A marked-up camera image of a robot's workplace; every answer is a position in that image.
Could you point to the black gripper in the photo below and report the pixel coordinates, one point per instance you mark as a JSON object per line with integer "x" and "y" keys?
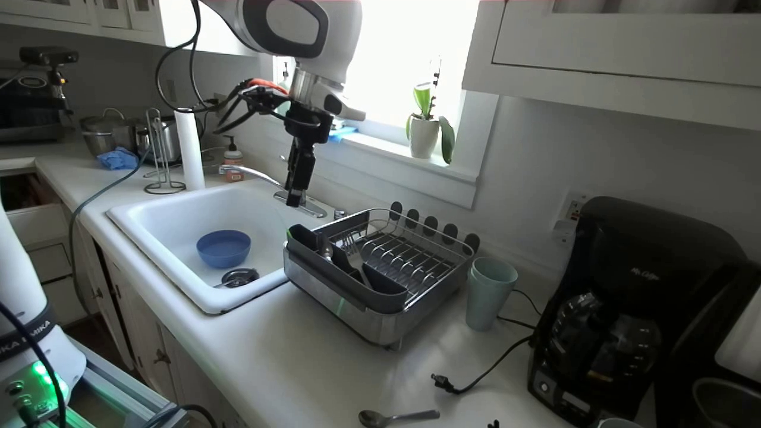
{"x": 304, "y": 146}

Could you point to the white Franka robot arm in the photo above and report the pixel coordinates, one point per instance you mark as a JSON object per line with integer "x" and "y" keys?
{"x": 294, "y": 26}

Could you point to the black kitchen utensil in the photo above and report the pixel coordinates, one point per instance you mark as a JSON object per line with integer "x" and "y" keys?
{"x": 343, "y": 259}

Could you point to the steel dish drying rack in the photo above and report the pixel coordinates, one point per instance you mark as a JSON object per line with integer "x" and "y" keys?
{"x": 412, "y": 262}

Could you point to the metal spoon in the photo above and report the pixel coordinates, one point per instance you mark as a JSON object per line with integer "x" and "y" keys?
{"x": 379, "y": 416}

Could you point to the chrome sink faucet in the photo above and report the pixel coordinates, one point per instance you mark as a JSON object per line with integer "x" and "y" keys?
{"x": 257, "y": 173}

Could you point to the small soap pump bottle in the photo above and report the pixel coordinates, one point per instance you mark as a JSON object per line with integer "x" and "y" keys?
{"x": 231, "y": 165}

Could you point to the blue bowl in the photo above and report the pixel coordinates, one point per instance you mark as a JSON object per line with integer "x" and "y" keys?
{"x": 224, "y": 248}

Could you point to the black sink drain strainer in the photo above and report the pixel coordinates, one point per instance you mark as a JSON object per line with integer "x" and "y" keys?
{"x": 240, "y": 277}

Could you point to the white paper towel roll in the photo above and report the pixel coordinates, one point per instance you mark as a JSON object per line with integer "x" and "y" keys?
{"x": 192, "y": 149}

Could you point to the white kitchen sink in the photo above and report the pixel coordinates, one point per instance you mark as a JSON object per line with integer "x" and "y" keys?
{"x": 169, "y": 227}

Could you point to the potted plant in white pot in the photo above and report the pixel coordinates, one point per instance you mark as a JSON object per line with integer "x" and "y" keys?
{"x": 425, "y": 134}

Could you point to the steel canister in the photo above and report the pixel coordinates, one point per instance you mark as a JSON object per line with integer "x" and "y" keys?
{"x": 168, "y": 141}

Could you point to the white framed window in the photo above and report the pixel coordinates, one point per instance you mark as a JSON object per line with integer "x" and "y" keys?
{"x": 412, "y": 54}

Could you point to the crumpled blue cloth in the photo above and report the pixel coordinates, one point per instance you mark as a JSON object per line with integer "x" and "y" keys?
{"x": 117, "y": 157}

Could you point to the steel pot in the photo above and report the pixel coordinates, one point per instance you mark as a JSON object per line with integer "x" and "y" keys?
{"x": 103, "y": 134}

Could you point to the white lower cabinets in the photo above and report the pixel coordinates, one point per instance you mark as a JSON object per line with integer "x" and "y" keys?
{"x": 144, "y": 332}

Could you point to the light green cup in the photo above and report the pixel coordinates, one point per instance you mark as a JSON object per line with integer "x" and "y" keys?
{"x": 489, "y": 298}

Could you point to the espresso machine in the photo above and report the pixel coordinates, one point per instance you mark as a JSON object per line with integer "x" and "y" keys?
{"x": 33, "y": 102}

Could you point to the black coffee maker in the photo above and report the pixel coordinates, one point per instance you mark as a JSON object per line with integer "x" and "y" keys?
{"x": 633, "y": 317}

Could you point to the white upper cabinet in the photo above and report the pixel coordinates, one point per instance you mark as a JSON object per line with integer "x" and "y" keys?
{"x": 633, "y": 54}

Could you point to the black countertop appliance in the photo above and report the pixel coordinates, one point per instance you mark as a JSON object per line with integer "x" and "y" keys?
{"x": 706, "y": 372}

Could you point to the wall outlet with plug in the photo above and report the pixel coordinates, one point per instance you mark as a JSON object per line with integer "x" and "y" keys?
{"x": 215, "y": 104}

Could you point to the white wall outlet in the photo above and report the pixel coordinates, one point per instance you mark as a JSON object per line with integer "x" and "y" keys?
{"x": 570, "y": 216}

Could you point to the robot pedestal with green light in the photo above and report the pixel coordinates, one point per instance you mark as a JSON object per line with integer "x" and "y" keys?
{"x": 103, "y": 395}

